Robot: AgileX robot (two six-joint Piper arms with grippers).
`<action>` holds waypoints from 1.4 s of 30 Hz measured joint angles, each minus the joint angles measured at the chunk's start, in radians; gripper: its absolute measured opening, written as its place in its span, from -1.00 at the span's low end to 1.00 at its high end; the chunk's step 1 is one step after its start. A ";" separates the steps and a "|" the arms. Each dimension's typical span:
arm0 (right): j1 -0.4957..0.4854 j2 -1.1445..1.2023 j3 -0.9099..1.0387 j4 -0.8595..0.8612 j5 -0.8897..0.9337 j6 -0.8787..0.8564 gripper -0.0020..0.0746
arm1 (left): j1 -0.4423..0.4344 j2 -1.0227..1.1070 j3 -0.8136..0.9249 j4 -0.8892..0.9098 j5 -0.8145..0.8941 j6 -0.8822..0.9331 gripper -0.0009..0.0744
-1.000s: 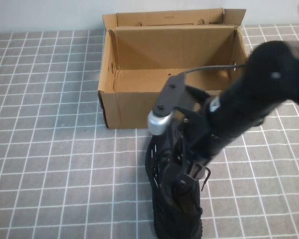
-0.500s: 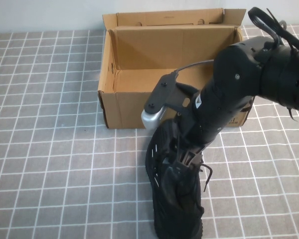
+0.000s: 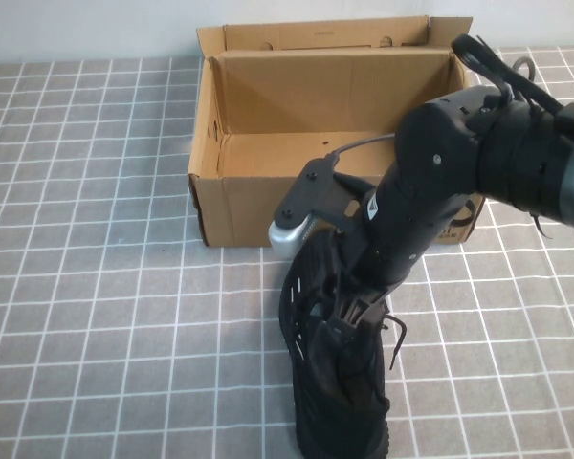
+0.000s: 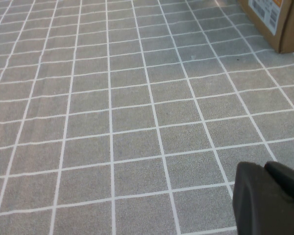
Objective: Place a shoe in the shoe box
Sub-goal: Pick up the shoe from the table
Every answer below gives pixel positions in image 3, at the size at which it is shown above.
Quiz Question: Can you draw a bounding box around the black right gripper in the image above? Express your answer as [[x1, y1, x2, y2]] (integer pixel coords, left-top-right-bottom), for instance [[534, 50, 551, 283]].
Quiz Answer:
[[335, 184, 460, 335]]

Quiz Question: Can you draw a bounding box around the black knit sneaker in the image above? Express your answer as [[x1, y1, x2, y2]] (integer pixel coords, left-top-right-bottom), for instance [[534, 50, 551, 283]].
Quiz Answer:
[[277, 229, 411, 459]]

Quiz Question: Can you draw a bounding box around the brown cardboard shoe box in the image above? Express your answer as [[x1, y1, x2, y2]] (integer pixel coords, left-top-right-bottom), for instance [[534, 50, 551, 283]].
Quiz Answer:
[[187, 15, 495, 249]]

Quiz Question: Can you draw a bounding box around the grey white-grid tablecloth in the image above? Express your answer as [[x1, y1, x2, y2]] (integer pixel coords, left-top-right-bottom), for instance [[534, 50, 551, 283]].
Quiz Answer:
[[0, 45, 574, 459]]

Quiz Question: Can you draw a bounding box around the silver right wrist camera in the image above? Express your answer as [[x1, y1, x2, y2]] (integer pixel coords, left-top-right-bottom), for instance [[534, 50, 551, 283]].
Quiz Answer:
[[266, 156, 365, 262]]

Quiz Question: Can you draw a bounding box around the thin grey camera cable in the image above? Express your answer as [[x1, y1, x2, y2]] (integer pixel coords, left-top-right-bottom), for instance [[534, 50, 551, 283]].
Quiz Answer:
[[331, 135, 397, 158]]

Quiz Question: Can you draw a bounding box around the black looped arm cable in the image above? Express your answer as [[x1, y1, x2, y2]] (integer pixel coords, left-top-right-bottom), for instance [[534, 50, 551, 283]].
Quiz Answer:
[[451, 33, 574, 162]]

